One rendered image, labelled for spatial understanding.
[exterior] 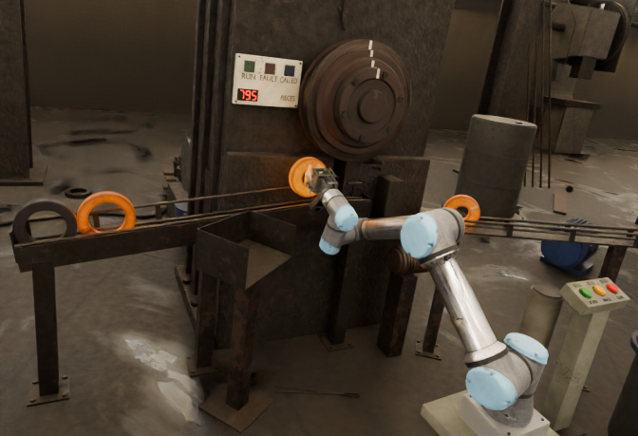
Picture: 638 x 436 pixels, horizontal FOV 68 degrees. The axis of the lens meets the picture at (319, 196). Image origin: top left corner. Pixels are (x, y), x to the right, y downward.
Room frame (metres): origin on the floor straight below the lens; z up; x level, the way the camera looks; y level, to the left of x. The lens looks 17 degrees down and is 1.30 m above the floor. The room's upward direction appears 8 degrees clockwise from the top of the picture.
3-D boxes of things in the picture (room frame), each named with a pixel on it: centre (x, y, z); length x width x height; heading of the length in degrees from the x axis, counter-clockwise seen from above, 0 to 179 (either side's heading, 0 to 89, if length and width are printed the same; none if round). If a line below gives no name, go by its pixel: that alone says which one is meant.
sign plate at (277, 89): (1.84, 0.25, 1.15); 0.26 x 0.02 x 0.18; 117
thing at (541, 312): (1.69, -0.93, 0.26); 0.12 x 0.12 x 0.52
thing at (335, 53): (1.90, -0.10, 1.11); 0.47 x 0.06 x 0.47; 117
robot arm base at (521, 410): (1.16, -0.62, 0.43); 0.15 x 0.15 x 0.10
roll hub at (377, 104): (1.82, -0.15, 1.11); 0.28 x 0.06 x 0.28; 117
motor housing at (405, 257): (1.93, -0.46, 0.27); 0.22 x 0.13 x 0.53; 117
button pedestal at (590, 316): (1.56, -1.04, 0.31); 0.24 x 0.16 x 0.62; 117
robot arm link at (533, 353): (1.15, -0.62, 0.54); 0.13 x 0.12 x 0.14; 135
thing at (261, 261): (1.42, 0.21, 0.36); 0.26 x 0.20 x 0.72; 152
